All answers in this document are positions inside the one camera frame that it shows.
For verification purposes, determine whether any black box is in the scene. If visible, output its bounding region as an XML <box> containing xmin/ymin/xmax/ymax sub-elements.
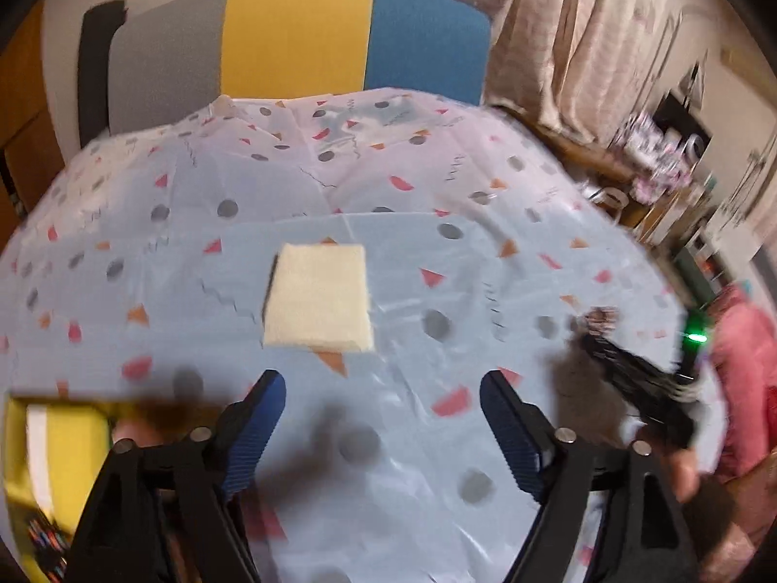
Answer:
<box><xmin>652</xmin><ymin>91</ymin><xmax>711</xmax><ymax>140</ymax></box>

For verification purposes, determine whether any printed light blue tablecloth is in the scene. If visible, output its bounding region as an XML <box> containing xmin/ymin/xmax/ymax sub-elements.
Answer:
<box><xmin>0</xmin><ymin>88</ymin><xmax>723</xmax><ymax>583</ymax></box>

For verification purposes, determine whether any beige folded cloth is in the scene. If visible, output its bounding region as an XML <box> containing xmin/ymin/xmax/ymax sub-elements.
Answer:
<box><xmin>262</xmin><ymin>243</ymin><xmax>375</xmax><ymax>353</ymax></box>

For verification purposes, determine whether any wooden side table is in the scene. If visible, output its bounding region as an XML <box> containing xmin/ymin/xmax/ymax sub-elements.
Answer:
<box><xmin>534</xmin><ymin>127</ymin><xmax>717</xmax><ymax>232</ymax></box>

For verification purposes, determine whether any pink garment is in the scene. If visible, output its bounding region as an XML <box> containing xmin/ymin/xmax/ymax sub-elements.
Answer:
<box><xmin>707</xmin><ymin>285</ymin><xmax>777</xmax><ymax>480</ymax></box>

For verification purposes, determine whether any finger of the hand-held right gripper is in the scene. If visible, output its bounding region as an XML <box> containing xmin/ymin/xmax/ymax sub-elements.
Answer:
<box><xmin>575</xmin><ymin>328</ymin><xmax>653</xmax><ymax>405</ymax></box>

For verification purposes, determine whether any orange wooden cabinet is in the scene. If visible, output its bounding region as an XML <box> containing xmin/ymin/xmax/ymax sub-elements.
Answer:
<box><xmin>0</xmin><ymin>0</ymin><xmax>68</xmax><ymax>244</ymax></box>

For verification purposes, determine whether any person's right forearm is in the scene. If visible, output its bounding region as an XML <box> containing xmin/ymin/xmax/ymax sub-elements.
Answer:
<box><xmin>698</xmin><ymin>474</ymin><xmax>777</xmax><ymax>583</ymax></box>

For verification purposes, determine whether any patterned scrunchie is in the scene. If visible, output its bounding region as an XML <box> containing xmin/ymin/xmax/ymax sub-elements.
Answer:
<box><xmin>579</xmin><ymin>307</ymin><xmax>620</xmax><ymax>335</ymax></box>

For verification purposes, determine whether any grey yellow blue chair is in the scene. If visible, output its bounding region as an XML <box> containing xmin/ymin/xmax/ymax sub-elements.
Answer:
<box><xmin>79</xmin><ymin>0</ymin><xmax>491</xmax><ymax>135</ymax></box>

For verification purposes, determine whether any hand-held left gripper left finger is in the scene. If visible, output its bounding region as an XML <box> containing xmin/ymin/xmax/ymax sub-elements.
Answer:
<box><xmin>64</xmin><ymin>369</ymin><xmax>287</xmax><ymax>583</ymax></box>

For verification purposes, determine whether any beige curtain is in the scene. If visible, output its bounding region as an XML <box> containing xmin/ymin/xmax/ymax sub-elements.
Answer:
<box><xmin>291</xmin><ymin>0</ymin><xmax>675</xmax><ymax>140</ymax></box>

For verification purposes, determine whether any pile of patterned clothes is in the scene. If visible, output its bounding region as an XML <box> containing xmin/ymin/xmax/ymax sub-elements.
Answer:
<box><xmin>619</xmin><ymin>115</ymin><xmax>693</xmax><ymax>189</ymax></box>

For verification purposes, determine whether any person's right hand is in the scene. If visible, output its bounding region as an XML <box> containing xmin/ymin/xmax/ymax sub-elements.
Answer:
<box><xmin>668</xmin><ymin>449</ymin><xmax>708</xmax><ymax>505</ymax></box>

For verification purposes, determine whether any yellow storage box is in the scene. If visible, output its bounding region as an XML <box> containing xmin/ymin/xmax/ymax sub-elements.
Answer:
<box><xmin>3</xmin><ymin>397</ymin><xmax>122</xmax><ymax>583</ymax></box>

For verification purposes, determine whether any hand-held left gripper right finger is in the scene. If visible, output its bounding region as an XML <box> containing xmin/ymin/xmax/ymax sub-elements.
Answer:
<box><xmin>479</xmin><ymin>369</ymin><xmax>699</xmax><ymax>583</ymax></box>

